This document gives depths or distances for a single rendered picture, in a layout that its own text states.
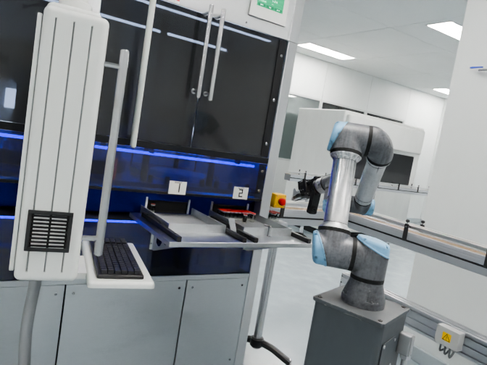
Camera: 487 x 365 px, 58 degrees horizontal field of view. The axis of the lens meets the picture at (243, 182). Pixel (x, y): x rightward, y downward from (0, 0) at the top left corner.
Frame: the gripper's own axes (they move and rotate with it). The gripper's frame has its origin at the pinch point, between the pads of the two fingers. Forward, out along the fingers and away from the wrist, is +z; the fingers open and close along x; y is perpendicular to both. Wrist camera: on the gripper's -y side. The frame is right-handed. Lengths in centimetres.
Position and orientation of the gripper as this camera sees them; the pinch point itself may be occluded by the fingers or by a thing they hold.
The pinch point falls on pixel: (293, 200)
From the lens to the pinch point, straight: 223.8
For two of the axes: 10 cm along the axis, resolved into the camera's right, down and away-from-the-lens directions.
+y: -0.7, -9.6, 2.6
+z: -5.4, 2.6, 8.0
